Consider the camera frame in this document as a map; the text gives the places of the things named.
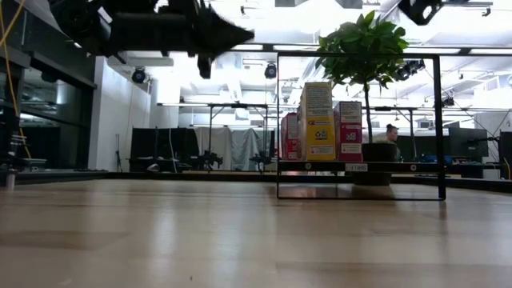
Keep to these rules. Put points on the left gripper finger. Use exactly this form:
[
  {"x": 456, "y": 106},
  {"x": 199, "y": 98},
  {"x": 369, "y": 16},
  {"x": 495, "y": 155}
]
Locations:
[{"x": 232, "y": 34}]

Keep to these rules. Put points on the red Froot Loops cereal box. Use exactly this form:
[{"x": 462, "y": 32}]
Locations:
[{"x": 290, "y": 148}]

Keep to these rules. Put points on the yellow Pops cereal box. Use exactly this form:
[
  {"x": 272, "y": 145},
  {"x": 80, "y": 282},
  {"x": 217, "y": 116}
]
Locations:
[{"x": 320, "y": 132}]

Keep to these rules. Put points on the purple Raisin Bran cereal box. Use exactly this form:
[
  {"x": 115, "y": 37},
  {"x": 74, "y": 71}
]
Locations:
[{"x": 348, "y": 132}]

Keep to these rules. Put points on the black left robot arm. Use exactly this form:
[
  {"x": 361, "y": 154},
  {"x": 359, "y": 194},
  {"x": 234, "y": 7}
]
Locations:
[{"x": 140, "y": 28}]

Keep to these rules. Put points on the black ceiling spotlight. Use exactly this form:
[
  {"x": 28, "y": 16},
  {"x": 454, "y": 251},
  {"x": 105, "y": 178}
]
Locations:
[
  {"x": 270, "y": 71},
  {"x": 138, "y": 76}
]

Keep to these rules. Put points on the green plant in black pot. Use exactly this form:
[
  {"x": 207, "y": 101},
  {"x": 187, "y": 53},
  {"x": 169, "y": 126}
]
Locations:
[{"x": 360, "y": 48}]

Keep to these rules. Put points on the grey cloth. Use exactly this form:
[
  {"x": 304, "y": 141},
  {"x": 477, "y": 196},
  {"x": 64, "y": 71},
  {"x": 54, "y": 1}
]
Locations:
[{"x": 240, "y": 148}]

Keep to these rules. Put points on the black partition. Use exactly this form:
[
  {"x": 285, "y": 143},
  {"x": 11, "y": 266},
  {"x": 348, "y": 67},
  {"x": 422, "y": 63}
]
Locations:
[{"x": 160, "y": 144}]

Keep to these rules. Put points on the person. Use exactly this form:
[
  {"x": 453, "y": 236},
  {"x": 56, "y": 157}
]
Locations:
[{"x": 392, "y": 134}]

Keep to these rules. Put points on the black monitor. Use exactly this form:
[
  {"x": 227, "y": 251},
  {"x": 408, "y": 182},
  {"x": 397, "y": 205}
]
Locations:
[{"x": 468, "y": 142}]

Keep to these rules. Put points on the black camera cluster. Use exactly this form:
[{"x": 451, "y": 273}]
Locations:
[{"x": 408, "y": 69}]

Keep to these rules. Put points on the wooden shelf with black frame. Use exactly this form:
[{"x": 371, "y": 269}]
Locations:
[{"x": 380, "y": 166}]

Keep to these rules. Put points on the black aluminium rig frame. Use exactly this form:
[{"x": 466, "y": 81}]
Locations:
[{"x": 120, "y": 176}]

